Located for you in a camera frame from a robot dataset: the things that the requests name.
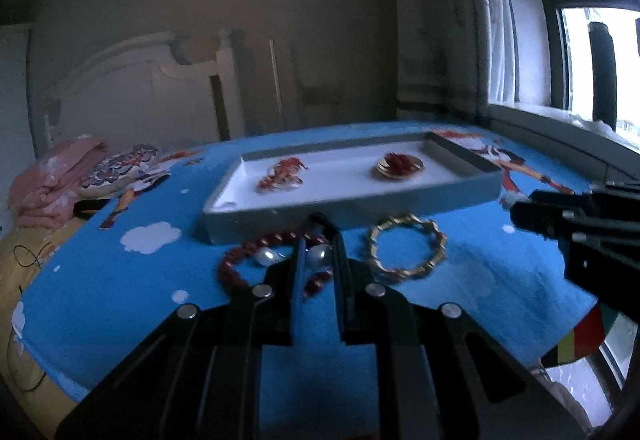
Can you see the gold bangle with red cord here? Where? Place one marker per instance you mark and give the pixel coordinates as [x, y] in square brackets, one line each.
[397, 166]

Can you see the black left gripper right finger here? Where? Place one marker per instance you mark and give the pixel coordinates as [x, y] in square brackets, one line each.
[368, 312]

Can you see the black cylinder on windowsill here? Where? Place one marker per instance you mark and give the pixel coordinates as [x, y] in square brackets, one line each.
[604, 75]

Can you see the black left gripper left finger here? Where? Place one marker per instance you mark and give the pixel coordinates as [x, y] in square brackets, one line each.
[265, 313]

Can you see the blue cartoon bed sheet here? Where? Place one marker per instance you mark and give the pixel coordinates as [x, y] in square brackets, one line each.
[105, 291]

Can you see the gold scalloped bangle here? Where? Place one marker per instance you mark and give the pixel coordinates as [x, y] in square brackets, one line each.
[405, 247]

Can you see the folded pink blanket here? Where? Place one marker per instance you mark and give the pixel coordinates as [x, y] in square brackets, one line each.
[45, 193]

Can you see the patterned round pillow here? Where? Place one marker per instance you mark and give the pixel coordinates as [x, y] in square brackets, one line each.
[114, 173]

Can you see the yellow bed sheet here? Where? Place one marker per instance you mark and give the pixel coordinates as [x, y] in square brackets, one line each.
[36, 401]

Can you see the white wooden headboard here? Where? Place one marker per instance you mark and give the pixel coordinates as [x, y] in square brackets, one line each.
[137, 92]

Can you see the grey patterned curtain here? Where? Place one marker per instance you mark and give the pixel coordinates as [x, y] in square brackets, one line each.
[455, 58]

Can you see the grey shallow tray white inside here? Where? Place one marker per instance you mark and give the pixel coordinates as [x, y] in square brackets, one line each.
[340, 181]

